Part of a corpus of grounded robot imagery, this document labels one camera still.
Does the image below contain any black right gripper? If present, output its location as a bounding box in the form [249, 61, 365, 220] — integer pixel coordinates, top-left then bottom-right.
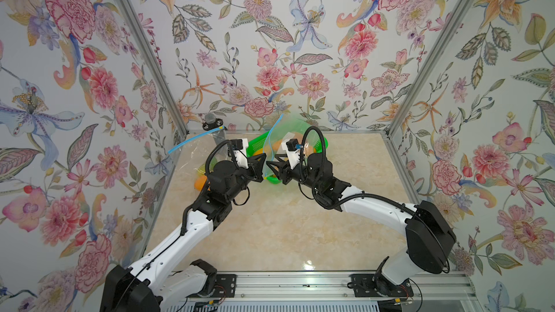
[269, 154, 325, 196]

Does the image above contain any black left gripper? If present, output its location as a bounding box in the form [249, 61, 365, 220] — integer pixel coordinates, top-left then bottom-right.
[224, 153, 268, 203]

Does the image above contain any clear zip-top bag blue zipper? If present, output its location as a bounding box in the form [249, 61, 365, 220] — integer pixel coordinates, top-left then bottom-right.
[169, 129, 225, 192]

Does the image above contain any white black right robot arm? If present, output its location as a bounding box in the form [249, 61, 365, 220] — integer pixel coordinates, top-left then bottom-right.
[267, 127, 457, 296]

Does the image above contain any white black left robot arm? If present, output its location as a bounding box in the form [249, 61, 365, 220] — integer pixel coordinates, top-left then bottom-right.
[100, 139, 267, 311]

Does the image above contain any green plastic basket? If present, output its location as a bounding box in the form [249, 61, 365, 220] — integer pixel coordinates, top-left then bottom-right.
[247, 117, 322, 184]

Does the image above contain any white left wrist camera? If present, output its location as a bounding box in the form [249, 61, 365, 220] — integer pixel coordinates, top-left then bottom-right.
[230, 139, 249, 169]

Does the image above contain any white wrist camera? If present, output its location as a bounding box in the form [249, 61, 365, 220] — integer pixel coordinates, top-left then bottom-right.
[230, 139, 249, 169]
[281, 138, 302, 169]

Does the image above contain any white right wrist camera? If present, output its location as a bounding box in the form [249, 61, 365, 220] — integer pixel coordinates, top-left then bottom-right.
[281, 138, 302, 169]

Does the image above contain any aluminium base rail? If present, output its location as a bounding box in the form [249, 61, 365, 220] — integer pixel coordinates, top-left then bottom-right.
[106, 270, 478, 303]

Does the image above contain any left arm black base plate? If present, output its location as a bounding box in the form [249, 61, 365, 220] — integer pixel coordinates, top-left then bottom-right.
[183, 274, 238, 299]

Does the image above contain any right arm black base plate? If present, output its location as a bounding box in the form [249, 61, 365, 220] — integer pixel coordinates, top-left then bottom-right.
[347, 274, 414, 299]

